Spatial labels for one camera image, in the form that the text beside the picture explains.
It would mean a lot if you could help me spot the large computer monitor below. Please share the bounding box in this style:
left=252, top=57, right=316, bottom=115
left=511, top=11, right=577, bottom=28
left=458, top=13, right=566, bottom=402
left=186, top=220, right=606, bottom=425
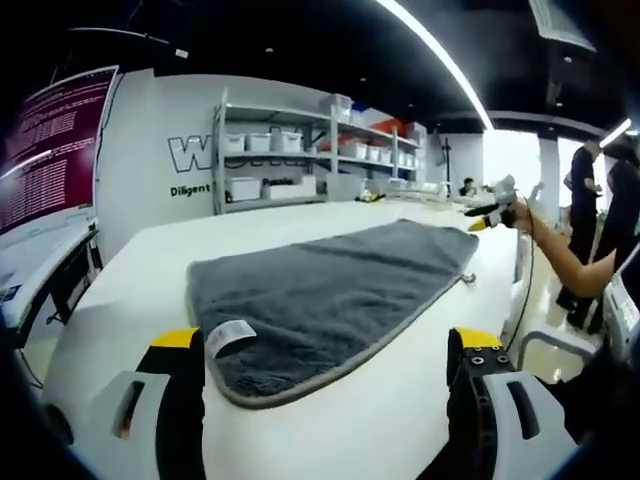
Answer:
left=0, top=63, right=122, bottom=237

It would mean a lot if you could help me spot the white chair armrest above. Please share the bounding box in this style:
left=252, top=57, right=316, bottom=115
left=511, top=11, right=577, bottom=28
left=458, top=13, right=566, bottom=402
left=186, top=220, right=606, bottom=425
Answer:
left=518, top=328, right=605, bottom=375

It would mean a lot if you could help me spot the long ceiling light strip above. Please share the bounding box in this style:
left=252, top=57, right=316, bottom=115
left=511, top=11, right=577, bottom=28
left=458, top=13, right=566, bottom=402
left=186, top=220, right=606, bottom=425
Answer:
left=373, top=0, right=495, bottom=132

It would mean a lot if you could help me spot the black tripod stand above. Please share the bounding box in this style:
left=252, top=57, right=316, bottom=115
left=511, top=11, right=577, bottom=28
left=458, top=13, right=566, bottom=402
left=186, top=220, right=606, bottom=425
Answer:
left=433, top=128, right=459, bottom=187

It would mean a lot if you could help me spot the white chest-worn device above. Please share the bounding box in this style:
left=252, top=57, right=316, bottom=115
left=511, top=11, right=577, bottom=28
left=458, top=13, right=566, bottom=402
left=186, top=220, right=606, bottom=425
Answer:
left=601, top=256, right=640, bottom=362

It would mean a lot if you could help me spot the group of white storage boxes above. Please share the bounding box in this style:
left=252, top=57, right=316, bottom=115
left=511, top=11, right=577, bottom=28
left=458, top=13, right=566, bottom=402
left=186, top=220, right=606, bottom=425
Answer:
left=223, top=94, right=422, bottom=201

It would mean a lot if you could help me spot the thin dark cable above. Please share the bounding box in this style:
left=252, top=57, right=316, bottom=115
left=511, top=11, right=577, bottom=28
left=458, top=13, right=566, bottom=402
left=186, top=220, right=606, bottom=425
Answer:
left=502, top=197, right=537, bottom=351

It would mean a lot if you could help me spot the grey fluffy towel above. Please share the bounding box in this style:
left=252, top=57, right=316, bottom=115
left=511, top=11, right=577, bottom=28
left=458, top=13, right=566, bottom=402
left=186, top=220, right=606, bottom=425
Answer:
left=186, top=218, right=480, bottom=410

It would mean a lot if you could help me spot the grey metal shelving unit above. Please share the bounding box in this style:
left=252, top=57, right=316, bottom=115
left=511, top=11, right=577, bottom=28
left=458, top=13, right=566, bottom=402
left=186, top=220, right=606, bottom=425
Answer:
left=212, top=87, right=425, bottom=216

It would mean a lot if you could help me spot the person's right hand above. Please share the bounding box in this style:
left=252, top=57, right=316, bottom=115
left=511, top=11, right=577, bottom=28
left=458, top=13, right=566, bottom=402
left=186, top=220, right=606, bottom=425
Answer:
left=508, top=196, right=540, bottom=233

